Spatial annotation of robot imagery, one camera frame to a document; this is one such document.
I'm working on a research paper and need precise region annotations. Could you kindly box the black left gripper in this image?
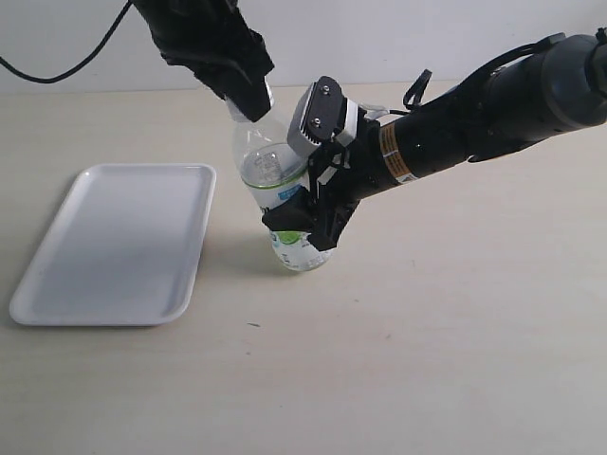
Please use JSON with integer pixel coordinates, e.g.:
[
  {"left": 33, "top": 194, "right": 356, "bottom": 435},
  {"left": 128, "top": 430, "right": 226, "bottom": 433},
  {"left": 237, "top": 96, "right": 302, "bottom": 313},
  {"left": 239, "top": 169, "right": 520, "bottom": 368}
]
[{"left": 133, "top": 1, "right": 274, "bottom": 121}]

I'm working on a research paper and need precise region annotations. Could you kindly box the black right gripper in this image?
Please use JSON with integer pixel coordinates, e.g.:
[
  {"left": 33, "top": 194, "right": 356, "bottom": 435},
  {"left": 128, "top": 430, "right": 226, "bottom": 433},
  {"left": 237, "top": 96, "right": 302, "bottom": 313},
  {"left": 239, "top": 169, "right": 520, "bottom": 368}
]
[{"left": 262, "top": 106, "right": 387, "bottom": 251}]

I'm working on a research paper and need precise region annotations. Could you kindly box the clear plastic drink bottle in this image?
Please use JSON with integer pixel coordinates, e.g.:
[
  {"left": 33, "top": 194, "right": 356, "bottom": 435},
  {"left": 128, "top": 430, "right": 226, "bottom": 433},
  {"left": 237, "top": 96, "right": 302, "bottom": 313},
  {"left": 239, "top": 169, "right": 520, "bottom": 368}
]
[{"left": 226, "top": 100, "right": 332, "bottom": 272}]

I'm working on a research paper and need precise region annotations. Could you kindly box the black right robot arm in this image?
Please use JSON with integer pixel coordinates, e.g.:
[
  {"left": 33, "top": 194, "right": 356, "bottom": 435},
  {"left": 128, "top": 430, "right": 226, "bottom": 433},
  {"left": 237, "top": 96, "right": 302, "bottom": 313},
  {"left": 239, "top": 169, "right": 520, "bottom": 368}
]
[{"left": 262, "top": 28, "right": 606, "bottom": 251}]

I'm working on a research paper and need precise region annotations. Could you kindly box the white rectangular tray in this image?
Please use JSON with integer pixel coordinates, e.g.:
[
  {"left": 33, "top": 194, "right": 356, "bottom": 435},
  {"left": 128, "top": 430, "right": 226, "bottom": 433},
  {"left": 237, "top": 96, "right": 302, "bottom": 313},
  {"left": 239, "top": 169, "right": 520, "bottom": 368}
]
[{"left": 9, "top": 163, "right": 216, "bottom": 327}]

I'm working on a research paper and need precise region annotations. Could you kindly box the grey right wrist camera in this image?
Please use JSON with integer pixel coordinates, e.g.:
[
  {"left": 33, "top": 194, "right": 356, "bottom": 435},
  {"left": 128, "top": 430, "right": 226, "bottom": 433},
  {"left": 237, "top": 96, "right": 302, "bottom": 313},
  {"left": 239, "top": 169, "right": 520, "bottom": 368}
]
[{"left": 287, "top": 76, "right": 364, "bottom": 159}]

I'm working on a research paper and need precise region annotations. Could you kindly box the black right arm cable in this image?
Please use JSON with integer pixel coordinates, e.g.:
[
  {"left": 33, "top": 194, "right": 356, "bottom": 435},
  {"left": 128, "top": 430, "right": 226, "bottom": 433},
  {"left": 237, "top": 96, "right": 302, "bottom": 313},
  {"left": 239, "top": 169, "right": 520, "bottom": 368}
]
[{"left": 386, "top": 68, "right": 433, "bottom": 116}]

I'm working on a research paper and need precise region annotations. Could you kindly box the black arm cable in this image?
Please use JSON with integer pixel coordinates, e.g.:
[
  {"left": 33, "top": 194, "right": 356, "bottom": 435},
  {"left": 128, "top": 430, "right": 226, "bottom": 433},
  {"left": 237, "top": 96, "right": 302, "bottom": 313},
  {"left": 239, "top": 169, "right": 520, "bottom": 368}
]
[
  {"left": 386, "top": 68, "right": 433, "bottom": 116},
  {"left": 0, "top": 0, "right": 137, "bottom": 84}
]

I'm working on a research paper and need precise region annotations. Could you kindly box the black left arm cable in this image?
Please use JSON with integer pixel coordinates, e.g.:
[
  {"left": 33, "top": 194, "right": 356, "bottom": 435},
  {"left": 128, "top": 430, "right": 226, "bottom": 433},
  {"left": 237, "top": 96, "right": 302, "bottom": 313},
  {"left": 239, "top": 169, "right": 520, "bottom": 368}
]
[{"left": 0, "top": 0, "right": 137, "bottom": 84}]

